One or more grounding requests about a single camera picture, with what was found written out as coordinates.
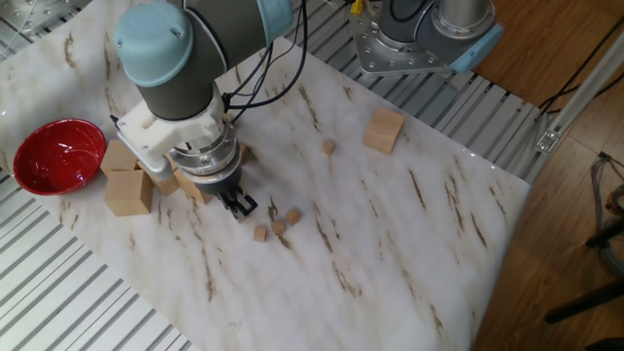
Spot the thin black floor cable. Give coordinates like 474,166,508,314
538,14,624,116

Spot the silver wrist adapter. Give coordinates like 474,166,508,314
138,121,243,187

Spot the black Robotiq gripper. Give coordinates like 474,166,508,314
193,164,258,221

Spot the large wooden cube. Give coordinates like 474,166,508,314
140,163,180,197
103,169,154,217
362,106,407,156
174,169,215,206
99,139,140,172

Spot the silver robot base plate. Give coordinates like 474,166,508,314
348,9,459,78

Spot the white marble pattern sheet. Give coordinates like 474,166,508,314
0,0,531,351

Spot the aluminium frame post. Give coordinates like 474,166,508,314
525,28,624,185

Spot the thick black wrist cable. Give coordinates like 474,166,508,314
223,0,309,111

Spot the white plastic wrist bracket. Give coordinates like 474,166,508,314
110,82,228,170

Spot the red glossy bowl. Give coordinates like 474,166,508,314
13,118,108,197

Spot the grey cable coil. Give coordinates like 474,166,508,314
589,151,624,277

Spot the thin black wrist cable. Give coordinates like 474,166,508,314
232,43,274,123

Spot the round silver mounting plate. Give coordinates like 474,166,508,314
0,0,93,38

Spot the black chair leg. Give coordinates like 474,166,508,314
584,218,624,250
543,277,624,326

